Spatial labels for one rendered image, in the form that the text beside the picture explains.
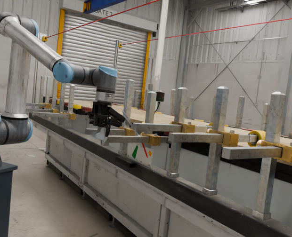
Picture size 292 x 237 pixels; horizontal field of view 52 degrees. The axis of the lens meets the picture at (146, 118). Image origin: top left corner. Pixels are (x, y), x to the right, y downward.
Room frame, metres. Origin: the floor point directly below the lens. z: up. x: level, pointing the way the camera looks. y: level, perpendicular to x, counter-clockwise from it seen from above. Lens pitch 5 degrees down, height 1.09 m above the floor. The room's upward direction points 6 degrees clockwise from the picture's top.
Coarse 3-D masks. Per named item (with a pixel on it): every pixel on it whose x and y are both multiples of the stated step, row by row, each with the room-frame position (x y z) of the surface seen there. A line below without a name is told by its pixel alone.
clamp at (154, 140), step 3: (144, 135) 1.63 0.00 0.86; (147, 135) 1.60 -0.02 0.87; (150, 135) 1.58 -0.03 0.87; (153, 135) 1.59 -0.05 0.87; (150, 138) 1.58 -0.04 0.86; (153, 138) 1.56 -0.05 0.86; (156, 138) 1.57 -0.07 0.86; (159, 138) 1.58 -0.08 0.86; (150, 141) 1.58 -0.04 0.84; (153, 141) 1.56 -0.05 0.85; (156, 141) 1.57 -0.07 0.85; (159, 141) 1.58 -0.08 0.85; (150, 144) 1.58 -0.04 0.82; (153, 144) 1.56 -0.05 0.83; (156, 144) 1.57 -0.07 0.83; (159, 144) 1.59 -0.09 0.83
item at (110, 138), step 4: (108, 136) 1.46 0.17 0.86; (112, 136) 1.47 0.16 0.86; (116, 136) 1.48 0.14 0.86; (120, 136) 1.50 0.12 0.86; (124, 136) 1.51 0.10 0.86; (128, 136) 1.53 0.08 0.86; (132, 136) 1.54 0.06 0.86; (136, 136) 1.56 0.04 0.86; (140, 136) 1.57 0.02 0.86; (144, 136) 1.59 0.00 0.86; (164, 136) 1.67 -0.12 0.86; (168, 136) 1.67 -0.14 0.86; (108, 140) 1.45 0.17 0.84; (112, 140) 1.46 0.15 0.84; (116, 140) 1.48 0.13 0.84; (120, 140) 1.49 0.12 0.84; (124, 140) 1.50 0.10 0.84; (128, 140) 1.52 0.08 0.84; (132, 140) 1.53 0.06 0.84; (136, 140) 1.54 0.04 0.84; (140, 140) 1.56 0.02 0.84; (144, 140) 1.57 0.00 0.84; (148, 140) 1.59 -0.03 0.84; (164, 140) 1.65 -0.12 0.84
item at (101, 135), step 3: (102, 129) 1.42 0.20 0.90; (105, 129) 1.43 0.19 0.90; (102, 132) 1.42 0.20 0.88; (96, 135) 1.41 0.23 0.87; (99, 135) 1.42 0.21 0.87; (102, 135) 1.43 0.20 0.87; (99, 138) 1.42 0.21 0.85; (102, 138) 1.43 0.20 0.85; (105, 138) 1.43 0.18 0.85; (102, 141) 1.44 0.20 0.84; (102, 144) 1.44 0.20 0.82
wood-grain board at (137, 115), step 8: (80, 104) 3.15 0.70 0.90; (88, 104) 3.31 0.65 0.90; (112, 104) 3.91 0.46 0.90; (120, 112) 2.62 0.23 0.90; (136, 112) 2.85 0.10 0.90; (144, 112) 2.98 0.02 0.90; (136, 120) 2.09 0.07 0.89; (144, 120) 2.09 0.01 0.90; (160, 120) 2.24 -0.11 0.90; (168, 120) 2.32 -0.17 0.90; (184, 120) 2.50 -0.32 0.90; (192, 120) 2.60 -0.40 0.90; (232, 128) 2.22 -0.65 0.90; (240, 144) 1.39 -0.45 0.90; (280, 160) 1.18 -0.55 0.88
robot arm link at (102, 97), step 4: (96, 92) 1.43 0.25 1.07; (100, 92) 1.41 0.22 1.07; (104, 92) 1.40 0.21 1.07; (96, 96) 1.42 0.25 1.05; (100, 96) 1.40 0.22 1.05; (104, 96) 1.40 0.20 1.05; (108, 96) 1.41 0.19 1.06; (112, 96) 1.42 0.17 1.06; (100, 100) 1.40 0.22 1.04; (104, 100) 1.40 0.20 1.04; (108, 100) 1.41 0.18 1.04; (112, 100) 1.42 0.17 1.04
